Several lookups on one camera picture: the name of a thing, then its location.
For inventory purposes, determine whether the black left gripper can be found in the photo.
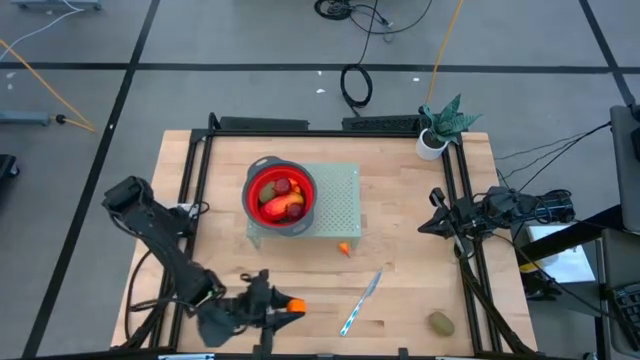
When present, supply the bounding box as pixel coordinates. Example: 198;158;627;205
199;269;306;360

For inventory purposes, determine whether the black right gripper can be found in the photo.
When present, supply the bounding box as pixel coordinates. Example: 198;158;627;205
417;187;486;256

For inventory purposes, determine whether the red orange toy mango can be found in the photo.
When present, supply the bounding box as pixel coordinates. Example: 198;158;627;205
262;191;306;223

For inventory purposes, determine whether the brown green toy kiwi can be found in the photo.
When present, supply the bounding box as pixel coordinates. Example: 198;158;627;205
427;311;456;338
258;180;278;205

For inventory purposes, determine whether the red collapsible colander grey rim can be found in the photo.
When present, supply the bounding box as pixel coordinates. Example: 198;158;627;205
241;154;319;237

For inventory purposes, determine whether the snake plant in white pot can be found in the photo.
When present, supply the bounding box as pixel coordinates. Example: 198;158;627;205
415;92;482;162

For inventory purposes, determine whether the pale green perforated metal rack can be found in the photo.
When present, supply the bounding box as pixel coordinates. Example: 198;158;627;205
246;162;363;250

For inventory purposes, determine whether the perforated black box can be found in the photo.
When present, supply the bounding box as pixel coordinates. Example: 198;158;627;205
341;113;427;135

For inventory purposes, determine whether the white box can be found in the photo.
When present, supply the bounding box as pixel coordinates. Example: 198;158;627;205
525;223;597;285

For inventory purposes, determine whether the black desk beam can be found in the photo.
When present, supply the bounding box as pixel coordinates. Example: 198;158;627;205
514;203;625;262

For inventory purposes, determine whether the grey desk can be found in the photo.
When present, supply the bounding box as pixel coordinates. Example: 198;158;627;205
597;227;640;359

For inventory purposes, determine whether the plain black box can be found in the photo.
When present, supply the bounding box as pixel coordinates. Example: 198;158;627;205
218;115;311;133

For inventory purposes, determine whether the grey chair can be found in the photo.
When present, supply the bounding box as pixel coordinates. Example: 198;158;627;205
608;103;640;234

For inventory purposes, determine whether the black keyboard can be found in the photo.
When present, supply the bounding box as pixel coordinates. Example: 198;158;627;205
610;280;640;334

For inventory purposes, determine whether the black caster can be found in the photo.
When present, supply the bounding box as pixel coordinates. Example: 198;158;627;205
0;153;21;180

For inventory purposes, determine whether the grey floor bar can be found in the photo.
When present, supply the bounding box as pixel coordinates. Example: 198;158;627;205
0;110;53;127

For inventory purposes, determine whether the grey cart base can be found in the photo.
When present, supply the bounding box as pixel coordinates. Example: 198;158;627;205
10;0;103;12

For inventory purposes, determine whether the knife with white teal handle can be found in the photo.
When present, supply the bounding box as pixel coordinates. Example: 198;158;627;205
339;270;383;337

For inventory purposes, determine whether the coiled black cable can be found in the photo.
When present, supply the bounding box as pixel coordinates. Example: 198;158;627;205
339;62;375;117

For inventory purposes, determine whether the yellow hanging cable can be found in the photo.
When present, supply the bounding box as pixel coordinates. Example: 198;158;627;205
424;0;465;106

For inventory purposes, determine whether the black aluminium table frame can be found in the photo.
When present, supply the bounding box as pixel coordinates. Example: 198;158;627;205
119;112;539;360

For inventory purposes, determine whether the thin black cable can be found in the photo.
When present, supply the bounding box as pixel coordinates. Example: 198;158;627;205
493;121;614;194

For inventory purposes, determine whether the tangled black cable bundle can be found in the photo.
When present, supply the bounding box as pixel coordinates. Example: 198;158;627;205
313;0;435;36

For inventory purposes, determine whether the yellow cable with black plug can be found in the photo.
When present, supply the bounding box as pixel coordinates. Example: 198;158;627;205
0;38;97;134

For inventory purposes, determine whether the white cable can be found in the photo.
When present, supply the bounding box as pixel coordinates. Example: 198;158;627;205
0;0;86;62

